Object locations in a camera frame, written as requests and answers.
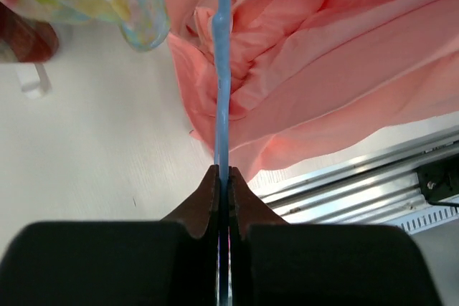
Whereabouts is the brown plaid garment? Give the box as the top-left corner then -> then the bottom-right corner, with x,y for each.
1,0 -> 60,63

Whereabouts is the white metal clothes rack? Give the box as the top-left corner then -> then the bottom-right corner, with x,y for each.
15,63 -> 52,99

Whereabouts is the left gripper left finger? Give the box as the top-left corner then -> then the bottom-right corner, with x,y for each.
162,165 -> 219,239

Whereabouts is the salmon pink skirt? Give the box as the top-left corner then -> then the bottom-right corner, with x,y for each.
159,0 -> 459,181

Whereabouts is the white slotted cable duct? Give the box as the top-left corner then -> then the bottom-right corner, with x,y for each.
387,206 -> 458,234

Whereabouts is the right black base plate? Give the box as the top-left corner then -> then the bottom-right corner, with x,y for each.
416,155 -> 458,210

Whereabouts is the blue wire hanger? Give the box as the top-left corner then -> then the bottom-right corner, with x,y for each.
212,0 -> 232,305

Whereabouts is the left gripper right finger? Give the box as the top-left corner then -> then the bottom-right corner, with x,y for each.
229,167 -> 287,240

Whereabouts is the aluminium mounting rail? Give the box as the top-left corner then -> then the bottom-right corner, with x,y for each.
260,127 -> 458,224

